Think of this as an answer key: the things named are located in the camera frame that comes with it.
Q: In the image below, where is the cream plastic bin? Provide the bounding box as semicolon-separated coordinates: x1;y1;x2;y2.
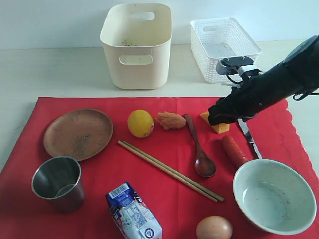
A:
100;3;172;90

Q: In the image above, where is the brown wooden spoon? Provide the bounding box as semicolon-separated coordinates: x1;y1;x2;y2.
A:
183;114;217;178

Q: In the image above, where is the lower wooden chopstick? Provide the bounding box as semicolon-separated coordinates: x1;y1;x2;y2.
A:
117;140;219;203

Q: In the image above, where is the red sausage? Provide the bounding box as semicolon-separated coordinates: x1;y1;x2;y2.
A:
221;135;248;168

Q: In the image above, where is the stainless steel cup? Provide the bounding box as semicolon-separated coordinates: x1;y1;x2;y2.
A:
31;156;85;214

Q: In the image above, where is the white woven plastic basket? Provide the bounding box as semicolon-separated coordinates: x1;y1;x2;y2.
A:
190;17;262;84

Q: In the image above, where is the brown wooden plate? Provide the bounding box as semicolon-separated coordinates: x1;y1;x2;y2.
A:
43;109;114;161

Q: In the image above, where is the red table cloth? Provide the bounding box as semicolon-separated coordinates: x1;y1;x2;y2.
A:
0;96;319;239

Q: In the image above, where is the blue white milk carton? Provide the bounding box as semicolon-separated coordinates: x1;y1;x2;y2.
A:
106;182;162;239

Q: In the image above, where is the silver table knife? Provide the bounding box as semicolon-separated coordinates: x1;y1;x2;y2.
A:
237;119;262;159

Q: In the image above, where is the brown egg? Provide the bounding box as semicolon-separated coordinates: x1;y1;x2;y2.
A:
196;216;233;239

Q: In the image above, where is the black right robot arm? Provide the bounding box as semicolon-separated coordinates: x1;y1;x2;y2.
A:
208;35;319;125

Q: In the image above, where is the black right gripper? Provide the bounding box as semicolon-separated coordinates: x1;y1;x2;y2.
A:
208;64;297;125

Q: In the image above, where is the pale green bowl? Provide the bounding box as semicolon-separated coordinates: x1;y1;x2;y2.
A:
233;159;317;236

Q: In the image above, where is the yellow lemon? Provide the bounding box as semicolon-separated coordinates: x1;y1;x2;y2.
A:
127;110;155;138

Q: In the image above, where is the orange cheese wedge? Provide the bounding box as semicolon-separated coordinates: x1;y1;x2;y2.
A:
199;112;230;134

